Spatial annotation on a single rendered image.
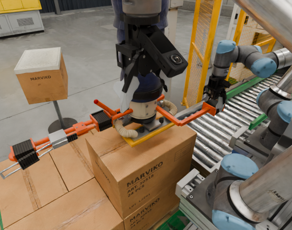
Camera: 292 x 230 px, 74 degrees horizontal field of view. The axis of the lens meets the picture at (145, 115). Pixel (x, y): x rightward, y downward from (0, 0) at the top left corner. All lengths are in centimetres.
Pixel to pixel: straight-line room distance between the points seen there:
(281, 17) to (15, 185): 173
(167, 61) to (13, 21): 785
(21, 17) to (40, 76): 599
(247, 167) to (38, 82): 205
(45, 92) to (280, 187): 218
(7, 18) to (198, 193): 777
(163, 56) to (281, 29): 25
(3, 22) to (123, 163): 737
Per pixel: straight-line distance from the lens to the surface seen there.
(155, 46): 39
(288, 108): 114
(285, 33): 50
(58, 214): 149
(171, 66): 36
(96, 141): 124
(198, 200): 89
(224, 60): 96
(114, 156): 114
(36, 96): 239
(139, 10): 39
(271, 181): 55
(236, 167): 72
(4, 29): 813
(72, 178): 162
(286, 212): 99
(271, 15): 49
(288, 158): 52
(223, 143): 189
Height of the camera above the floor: 179
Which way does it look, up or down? 37 degrees down
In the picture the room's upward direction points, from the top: straight up
